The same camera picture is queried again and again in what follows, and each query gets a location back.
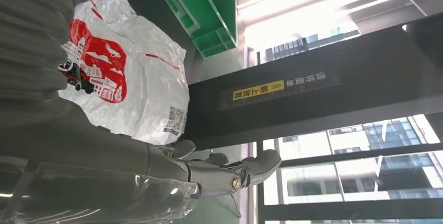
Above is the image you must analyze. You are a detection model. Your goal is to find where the black inbound scanner machine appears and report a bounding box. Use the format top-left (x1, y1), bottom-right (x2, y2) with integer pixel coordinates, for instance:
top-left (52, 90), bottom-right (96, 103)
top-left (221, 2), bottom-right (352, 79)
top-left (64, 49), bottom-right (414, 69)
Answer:
top-left (119, 0), bottom-right (443, 151)

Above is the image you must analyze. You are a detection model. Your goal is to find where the green plastic crate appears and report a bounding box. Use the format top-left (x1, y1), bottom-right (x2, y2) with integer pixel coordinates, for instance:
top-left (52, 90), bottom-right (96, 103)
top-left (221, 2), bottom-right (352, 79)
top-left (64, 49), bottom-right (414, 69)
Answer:
top-left (148, 0), bottom-right (238, 58)

